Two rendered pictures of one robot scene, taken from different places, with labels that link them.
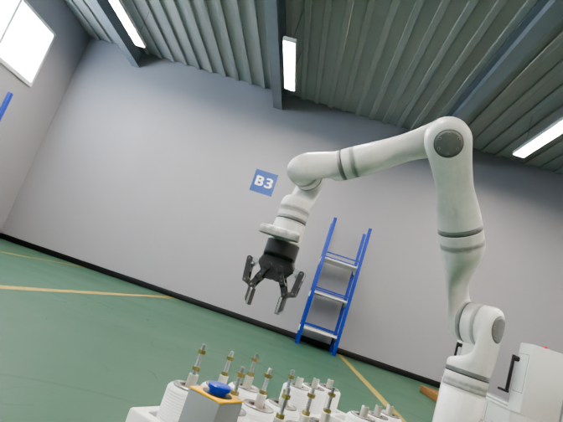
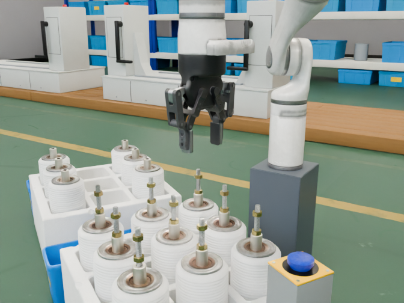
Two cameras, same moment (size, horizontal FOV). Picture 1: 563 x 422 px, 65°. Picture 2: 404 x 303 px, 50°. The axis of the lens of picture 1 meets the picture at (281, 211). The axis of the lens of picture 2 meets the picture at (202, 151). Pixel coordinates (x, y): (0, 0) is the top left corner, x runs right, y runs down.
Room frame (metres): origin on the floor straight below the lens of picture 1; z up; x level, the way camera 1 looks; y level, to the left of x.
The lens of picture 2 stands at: (0.66, 0.59, 0.67)
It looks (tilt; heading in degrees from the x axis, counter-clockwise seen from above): 16 degrees down; 298
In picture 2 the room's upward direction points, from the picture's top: straight up
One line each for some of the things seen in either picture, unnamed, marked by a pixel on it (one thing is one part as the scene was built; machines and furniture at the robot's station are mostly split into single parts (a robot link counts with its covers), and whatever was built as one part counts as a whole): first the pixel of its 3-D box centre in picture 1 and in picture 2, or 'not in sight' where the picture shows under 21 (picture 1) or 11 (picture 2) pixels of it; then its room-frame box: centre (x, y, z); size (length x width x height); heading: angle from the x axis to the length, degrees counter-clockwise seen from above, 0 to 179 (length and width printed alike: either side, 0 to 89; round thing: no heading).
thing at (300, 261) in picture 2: (218, 390); (300, 263); (0.81, 0.00, 0.32); 0.04 x 0.04 x 0.02
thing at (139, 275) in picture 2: (191, 381); (139, 273); (1.06, 0.07, 0.26); 0.02 x 0.02 x 0.03
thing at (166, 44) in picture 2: not in sight; (177, 44); (4.11, -5.15, 0.36); 0.50 x 0.38 x 0.21; 85
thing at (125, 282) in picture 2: (189, 387); (139, 281); (1.06, 0.07, 0.25); 0.08 x 0.08 x 0.01
